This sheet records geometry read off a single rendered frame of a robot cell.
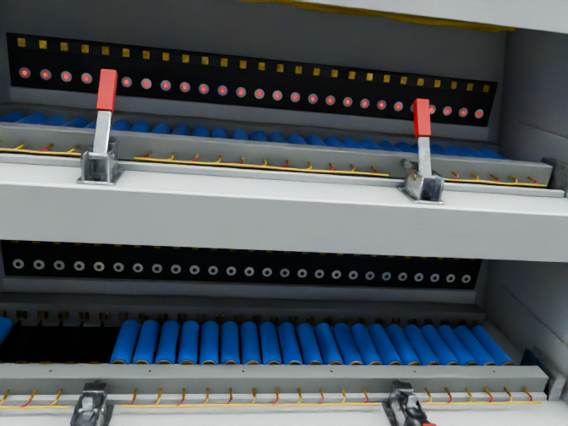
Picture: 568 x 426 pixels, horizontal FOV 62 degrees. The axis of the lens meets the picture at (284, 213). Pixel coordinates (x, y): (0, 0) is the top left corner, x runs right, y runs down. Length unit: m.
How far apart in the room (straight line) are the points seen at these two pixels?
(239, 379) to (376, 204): 0.20
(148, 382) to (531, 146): 0.48
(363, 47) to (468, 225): 0.28
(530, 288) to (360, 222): 0.27
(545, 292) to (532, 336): 0.05
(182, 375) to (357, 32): 0.43
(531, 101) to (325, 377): 0.39
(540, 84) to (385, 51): 0.18
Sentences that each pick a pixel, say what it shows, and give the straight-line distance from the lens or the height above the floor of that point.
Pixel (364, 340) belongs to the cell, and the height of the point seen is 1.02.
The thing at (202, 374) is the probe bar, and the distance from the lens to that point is 0.45.
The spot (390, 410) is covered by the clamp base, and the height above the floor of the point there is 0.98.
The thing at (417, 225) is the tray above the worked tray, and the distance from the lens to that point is 0.41.
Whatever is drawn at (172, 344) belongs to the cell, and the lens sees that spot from 0.49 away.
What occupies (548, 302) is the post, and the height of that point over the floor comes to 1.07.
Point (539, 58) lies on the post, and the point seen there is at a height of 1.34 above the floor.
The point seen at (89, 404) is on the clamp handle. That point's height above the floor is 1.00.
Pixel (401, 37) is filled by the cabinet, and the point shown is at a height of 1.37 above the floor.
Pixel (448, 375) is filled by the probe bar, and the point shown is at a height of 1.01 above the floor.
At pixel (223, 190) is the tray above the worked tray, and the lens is 0.38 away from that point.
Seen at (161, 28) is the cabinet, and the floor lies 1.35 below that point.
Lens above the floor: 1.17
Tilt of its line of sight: 3 degrees down
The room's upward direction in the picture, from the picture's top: 3 degrees clockwise
